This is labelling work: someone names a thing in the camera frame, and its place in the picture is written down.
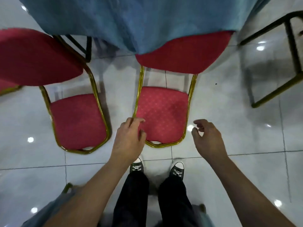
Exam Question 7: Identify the person's right hand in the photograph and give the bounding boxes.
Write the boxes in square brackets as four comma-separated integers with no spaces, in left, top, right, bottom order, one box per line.
[191,119,229,163]

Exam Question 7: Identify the person's left hand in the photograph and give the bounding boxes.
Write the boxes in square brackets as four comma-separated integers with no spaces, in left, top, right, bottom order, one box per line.
[110,117,147,163]

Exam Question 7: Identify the person's right forearm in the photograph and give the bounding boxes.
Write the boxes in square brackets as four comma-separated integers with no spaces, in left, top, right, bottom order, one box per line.
[208,154,296,227]

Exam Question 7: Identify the person's left forearm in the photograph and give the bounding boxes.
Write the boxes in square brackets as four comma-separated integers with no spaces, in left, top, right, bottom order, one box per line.
[42,153,140,227]

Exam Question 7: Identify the blue round table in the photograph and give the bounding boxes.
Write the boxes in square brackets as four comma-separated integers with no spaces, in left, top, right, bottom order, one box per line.
[18,0,273,55]

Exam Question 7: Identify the black white canvas sneaker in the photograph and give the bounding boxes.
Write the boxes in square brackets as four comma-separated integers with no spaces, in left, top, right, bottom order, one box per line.
[129,157,144,174]
[169,162,185,180]

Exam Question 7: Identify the black trousers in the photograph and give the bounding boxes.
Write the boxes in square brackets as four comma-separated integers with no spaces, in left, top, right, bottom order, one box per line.
[111,171,200,227]

